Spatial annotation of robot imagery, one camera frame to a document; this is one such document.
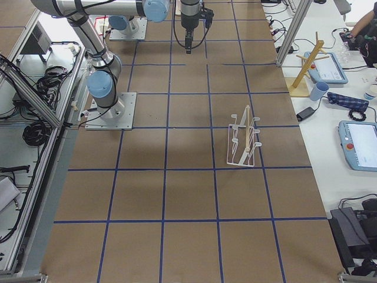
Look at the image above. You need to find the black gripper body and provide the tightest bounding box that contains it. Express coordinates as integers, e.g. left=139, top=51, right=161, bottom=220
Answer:
left=180, top=0, right=203, bottom=31

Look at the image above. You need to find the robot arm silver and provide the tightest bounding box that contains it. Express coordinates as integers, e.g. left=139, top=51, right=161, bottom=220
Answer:
left=32, top=1, right=170, bottom=130
left=108, top=15, right=139, bottom=34

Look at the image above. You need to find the light blue cup on desk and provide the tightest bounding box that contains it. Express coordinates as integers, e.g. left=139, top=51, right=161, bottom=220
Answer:
left=309, top=81, right=329, bottom=101

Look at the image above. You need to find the wooden mug tree stand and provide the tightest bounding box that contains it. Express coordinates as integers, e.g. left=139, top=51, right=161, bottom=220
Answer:
left=286, top=32, right=329, bottom=97

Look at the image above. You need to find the black power adapter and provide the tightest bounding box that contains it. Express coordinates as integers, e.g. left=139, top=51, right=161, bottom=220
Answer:
left=296, top=107, right=316, bottom=122

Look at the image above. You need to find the blue teach pendant far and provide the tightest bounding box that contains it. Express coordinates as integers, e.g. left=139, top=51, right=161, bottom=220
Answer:
left=308, top=52, right=348, bottom=85

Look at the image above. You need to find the blue teach pendant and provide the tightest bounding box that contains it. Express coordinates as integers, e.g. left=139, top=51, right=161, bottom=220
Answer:
left=338, top=120, right=376, bottom=172
left=308, top=52, right=348, bottom=85

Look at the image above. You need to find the blue plaid cloth pouch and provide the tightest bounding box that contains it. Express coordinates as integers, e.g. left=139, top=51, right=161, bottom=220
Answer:
left=327, top=91, right=369, bottom=113

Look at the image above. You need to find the blue teach pendant near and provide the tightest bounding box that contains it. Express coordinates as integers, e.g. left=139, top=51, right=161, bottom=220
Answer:
left=338, top=120, right=376, bottom=172

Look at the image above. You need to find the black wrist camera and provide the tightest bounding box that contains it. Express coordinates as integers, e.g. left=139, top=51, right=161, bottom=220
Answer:
left=202, top=7, right=214, bottom=29

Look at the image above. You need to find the aluminium frame post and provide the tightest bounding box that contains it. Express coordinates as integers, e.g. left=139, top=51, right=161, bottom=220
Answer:
left=276, top=0, right=312, bottom=67

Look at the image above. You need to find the white wire cup rack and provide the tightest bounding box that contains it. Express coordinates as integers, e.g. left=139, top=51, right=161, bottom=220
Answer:
left=226, top=105, right=262, bottom=167

